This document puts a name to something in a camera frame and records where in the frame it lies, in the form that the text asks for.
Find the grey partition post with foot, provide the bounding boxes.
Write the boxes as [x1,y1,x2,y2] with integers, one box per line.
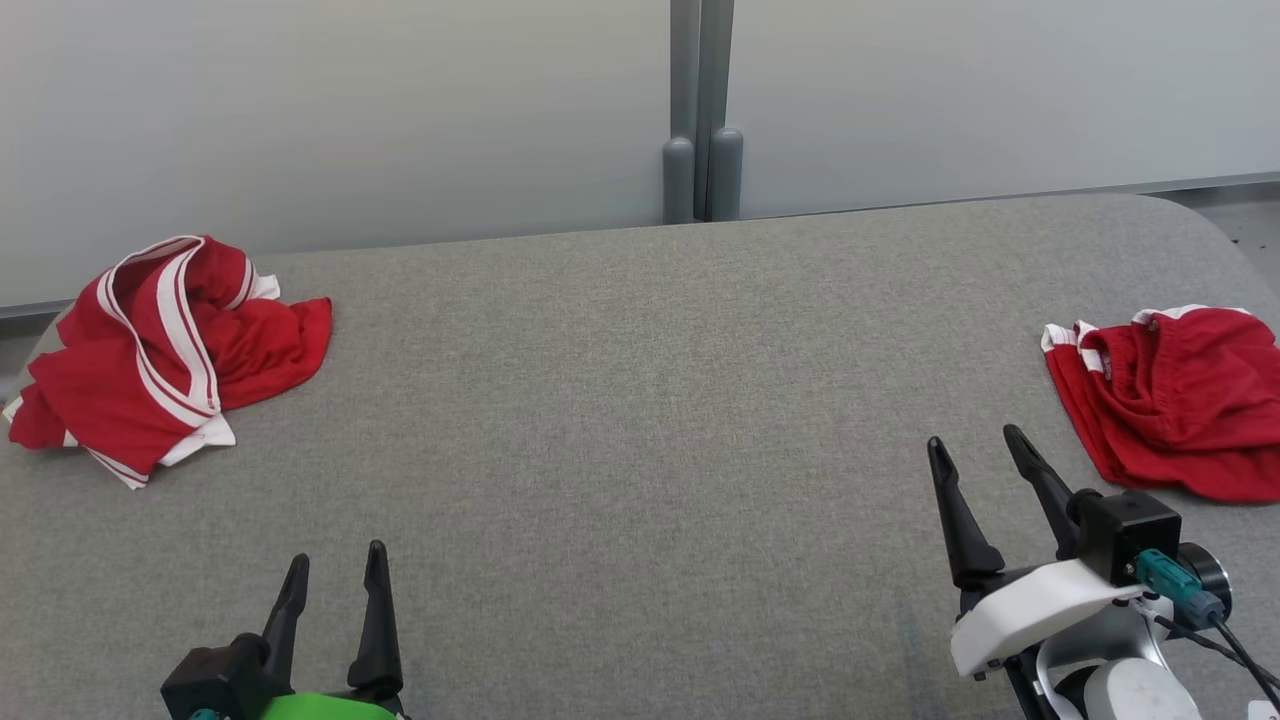
[695,0,744,222]
[662,0,701,225]

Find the red Bulls jersey white sleeves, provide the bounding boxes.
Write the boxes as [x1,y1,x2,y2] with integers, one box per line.
[3,235,333,491]

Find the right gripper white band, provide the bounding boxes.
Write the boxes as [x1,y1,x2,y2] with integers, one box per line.
[927,425,1146,679]

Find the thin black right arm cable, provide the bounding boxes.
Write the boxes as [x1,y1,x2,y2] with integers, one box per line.
[1150,600,1280,716]

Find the red Bulls shorts white trim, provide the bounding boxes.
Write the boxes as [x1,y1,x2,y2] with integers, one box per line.
[1040,304,1280,504]

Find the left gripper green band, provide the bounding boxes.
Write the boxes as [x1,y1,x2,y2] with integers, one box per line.
[255,541,409,720]

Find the white partition panel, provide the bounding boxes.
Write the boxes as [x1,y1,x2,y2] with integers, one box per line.
[0,0,673,311]
[735,0,1280,216]

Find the grey fabric sofa seat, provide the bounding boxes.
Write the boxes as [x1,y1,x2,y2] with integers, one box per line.
[0,193,1280,720]

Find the teal right camera connector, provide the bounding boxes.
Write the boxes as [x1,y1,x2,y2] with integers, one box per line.
[1135,548,1226,631]

